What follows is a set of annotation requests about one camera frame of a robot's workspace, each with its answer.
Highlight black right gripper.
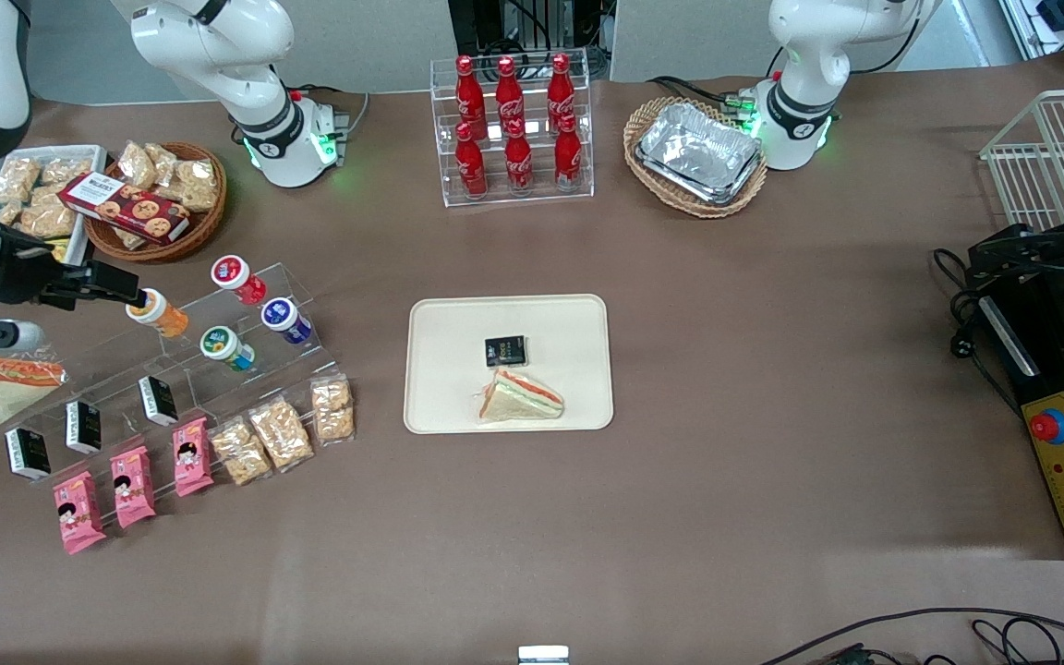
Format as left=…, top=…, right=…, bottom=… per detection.
left=0, top=231, right=147, bottom=311

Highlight green gum bottle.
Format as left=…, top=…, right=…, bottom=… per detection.
left=199, top=325, right=256, bottom=372

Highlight orange gum bottle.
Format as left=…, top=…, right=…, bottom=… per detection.
left=126, top=288, right=189, bottom=338

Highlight black gum box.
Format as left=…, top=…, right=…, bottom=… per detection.
left=138, top=375, right=179, bottom=427
left=484, top=335, right=529, bottom=369
left=4, top=428, right=51, bottom=481
left=66, top=400, right=103, bottom=454

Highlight red gum bottle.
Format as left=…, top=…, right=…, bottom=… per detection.
left=211, top=255, right=267, bottom=306

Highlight blue gum bottle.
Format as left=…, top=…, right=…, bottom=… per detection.
left=261, top=296, right=313, bottom=345

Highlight silver foil tray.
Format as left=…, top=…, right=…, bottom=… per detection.
left=635, top=102, right=764, bottom=206

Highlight beige plastic tray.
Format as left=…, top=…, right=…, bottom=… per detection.
left=403, top=294, right=615, bottom=435

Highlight red cookie box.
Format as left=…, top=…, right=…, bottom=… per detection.
left=58, top=172, right=191, bottom=246

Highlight clear bag of crisps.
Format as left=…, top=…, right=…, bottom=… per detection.
left=248, top=397, right=315, bottom=473
left=19, top=196, right=80, bottom=241
left=144, top=143, right=180, bottom=186
left=0, top=157, right=42, bottom=204
left=118, top=140, right=159, bottom=190
left=311, top=374, right=356, bottom=446
left=38, top=157, right=94, bottom=186
left=209, top=417, right=272, bottom=487
left=158, top=159, right=219, bottom=213

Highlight black control box yellow panel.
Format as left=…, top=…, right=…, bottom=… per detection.
left=980, top=268, right=1064, bottom=560

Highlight brown wicker basket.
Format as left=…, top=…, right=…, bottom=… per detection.
left=84, top=141, right=228, bottom=264

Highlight white plastic bin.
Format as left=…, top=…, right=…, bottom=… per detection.
left=0, top=145, right=108, bottom=269

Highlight wrapped triangle sandwich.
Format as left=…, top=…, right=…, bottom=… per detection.
left=0, top=356, right=67, bottom=435
left=477, top=368, right=565, bottom=424

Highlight clear acrylic stepped stand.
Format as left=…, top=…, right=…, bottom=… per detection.
left=0, top=263, right=339, bottom=518

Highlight pink snack packet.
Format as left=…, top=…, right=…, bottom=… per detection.
left=53, top=471, right=107, bottom=555
left=110, top=446, right=157, bottom=529
left=172, top=417, right=215, bottom=498

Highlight clear acrylic bottle rack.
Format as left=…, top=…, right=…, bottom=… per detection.
left=429, top=48, right=595, bottom=208

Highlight red cola bottle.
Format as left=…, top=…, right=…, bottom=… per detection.
left=554, top=114, right=584, bottom=190
left=548, top=53, right=577, bottom=130
left=496, top=55, right=526, bottom=130
left=504, top=120, right=534, bottom=195
left=455, top=55, right=485, bottom=139
left=454, top=122, right=489, bottom=199

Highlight light wicker basket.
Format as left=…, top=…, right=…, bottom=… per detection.
left=623, top=96, right=769, bottom=219

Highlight dark equipment rack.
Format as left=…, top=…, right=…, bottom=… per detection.
left=447, top=0, right=616, bottom=79

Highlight white wire basket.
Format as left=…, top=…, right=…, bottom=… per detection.
left=980, top=88, right=1064, bottom=232

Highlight black power cable with plug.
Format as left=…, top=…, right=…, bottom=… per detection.
left=934, top=248, right=1022, bottom=417

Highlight metal frame shelf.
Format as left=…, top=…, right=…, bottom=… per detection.
left=998, top=0, right=1064, bottom=89

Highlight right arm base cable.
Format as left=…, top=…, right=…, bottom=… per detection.
left=287, top=85, right=371, bottom=139

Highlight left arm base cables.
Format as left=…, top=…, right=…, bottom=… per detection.
left=647, top=76, right=759, bottom=121

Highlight long black cable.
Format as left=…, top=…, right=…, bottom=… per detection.
left=758, top=608, right=1064, bottom=665

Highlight looped black cable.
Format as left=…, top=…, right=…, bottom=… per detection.
left=971, top=617, right=1064, bottom=665

